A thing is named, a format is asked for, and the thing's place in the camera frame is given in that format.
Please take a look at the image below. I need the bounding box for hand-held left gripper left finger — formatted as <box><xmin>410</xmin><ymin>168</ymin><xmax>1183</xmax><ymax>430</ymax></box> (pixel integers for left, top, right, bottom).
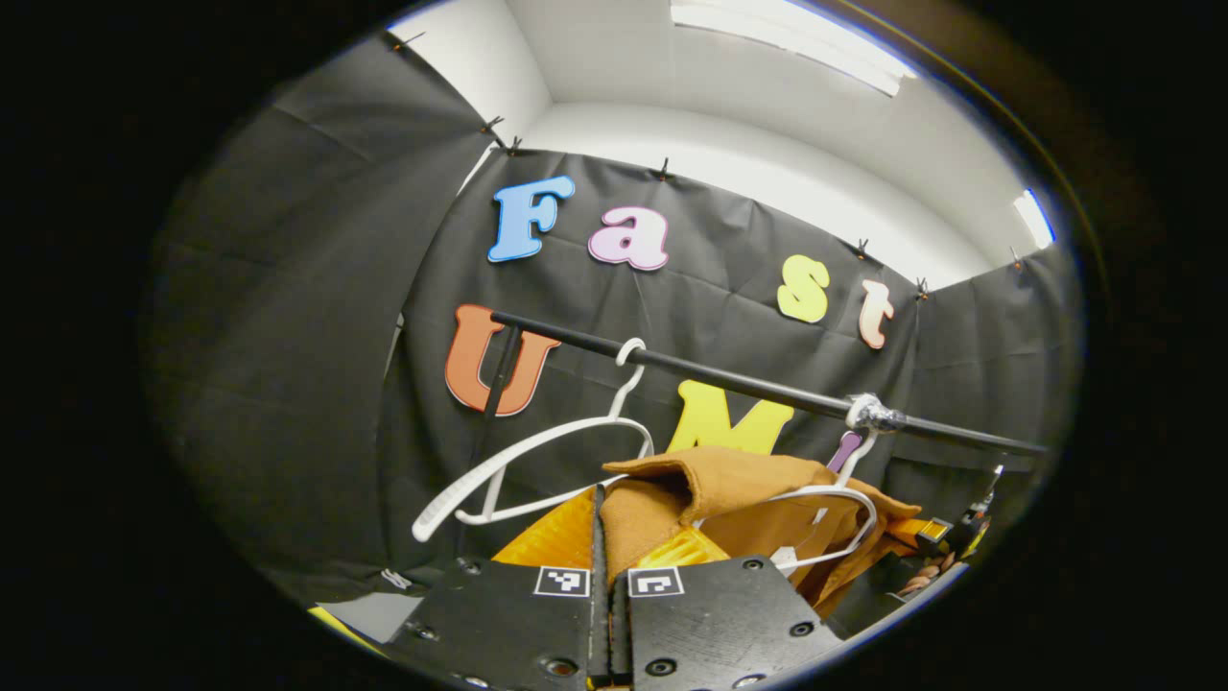
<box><xmin>384</xmin><ymin>485</ymin><xmax>611</xmax><ymax>691</ymax></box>

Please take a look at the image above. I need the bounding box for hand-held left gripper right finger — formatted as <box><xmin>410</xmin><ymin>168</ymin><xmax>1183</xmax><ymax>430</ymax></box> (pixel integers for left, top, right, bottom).
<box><xmin>610</xmin><ymin>526</ymin><xmax>847</xmax><ymax>691</ymax></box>

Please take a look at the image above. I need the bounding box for brown jacket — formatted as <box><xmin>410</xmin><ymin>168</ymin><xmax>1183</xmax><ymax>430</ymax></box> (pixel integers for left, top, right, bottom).
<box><xmin>600</xmin><ymin>446</ymin><xmax>927</xmax><ymax>615</ymax></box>

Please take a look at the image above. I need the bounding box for white yellow-rimmed laundry hamper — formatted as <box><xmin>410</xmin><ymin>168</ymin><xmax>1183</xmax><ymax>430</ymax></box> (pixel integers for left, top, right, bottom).
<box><xmin>307</xmin><ymin>605</ymin><xmax>385</xmax><ymax>658</ymax></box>

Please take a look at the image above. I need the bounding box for white taped clothes hanger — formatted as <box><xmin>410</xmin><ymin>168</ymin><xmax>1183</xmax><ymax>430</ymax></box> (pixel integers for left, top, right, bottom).
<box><xmin>767</xmin><ymin>427</ymin><xmax>882</xmax><ymax>575</ymax></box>

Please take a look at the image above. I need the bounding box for black clothes rack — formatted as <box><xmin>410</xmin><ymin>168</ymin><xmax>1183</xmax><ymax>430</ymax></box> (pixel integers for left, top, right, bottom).
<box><xmin>456</xmin><ymin>310</ymin><xmax>1049</xmax><ymax>562</ymax></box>

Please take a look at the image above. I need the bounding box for grey tape wrap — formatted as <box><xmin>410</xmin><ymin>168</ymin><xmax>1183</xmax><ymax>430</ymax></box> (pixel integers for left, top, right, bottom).
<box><xmin>844</xmin><ymin>393</ymin><xmax>908</xmax><ymax>434</ymax></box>

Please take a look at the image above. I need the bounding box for small ceiling light panel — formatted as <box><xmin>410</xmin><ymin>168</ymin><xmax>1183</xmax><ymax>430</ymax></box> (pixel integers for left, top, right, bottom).
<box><xmin>1015</xmin><ymin>189</ymin><xmax>1056</xmax><ymax>249</ymax></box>

